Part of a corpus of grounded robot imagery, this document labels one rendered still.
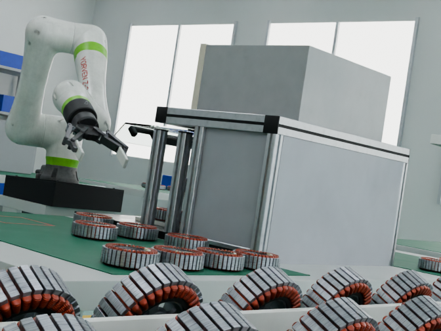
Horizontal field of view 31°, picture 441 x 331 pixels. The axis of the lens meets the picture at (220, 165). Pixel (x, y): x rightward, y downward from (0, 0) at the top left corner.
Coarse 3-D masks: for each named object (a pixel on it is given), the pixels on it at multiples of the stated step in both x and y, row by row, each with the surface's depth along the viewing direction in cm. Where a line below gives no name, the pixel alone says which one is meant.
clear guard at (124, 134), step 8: (120, 128) 246; (128, 128) 247; (136, 128) 249; (144, 128) 251; (152, 128) 247; (160, 128) 239; (168, 128) 232; (176, 128) 230; (120, 136) 248; (128, 136) 250; (136, 136) 252; (144, 136) 254; (152, 136) 256; (144, 144) 258
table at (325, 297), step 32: (0, 288) 59; (32, 288) 60; (64, 288) 63; (128, 288) 71; (160, 288) 71; (192, 288) 75; (256, 288) 82; (288, 288) 84; (320, 288) 95; (352, 288) 95; (384, 288) 106; (416, 288) 106; (0, 320) 59; (32, 320) 44; (64, 320) 45; (192, 320) 54; (224, 320) 55; (320, 320) 66; (352, 320) 67; (384, 320) 78; (416, 320) 77
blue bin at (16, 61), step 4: (0, 52) 883; (4, 52) 887; (0, 56) 884; (4, 56) 888; (8, 56) 892; (12, 56) 896; (16, 56) 900; (20, 56) 904; (0, 60) 885; (4, 60) 888; (8, 60) 892; (12, 60) 897; (16, 60) 900; (20, 60) 904; (0, 64) 885; (4, 64) 889; (8, 64) 893; (12, 64) 897; (16, 64) 901; (20, 64) 905; (16, 68) 902; (20, 68) 905
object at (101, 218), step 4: (76, 212) 222; (80, 212) 223; (84, 212) 225; (76, 216) 219; (80, 216) 218; (84, 216) 218; (88, 216) 218; (92, 216) 218; (96, 216) 220; (100, 216) 219; (104, 216) 225; (108, 216) 224; (88, 220) 217; (92, 220) 217; (96, 220) 218; (100, 220) 218; (104, 220) 219; (108, 220) 220; (112, 220) 222; (112, 224) 222
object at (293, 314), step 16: (384, 304) 97; (400, 304) 99; (96, 320) 62; (112, 320) 63; (128, 320) 64; (144, 320) 66; (160, 320) 67; (256, 320) 77; (272, 320) 79; (288, 320) 81
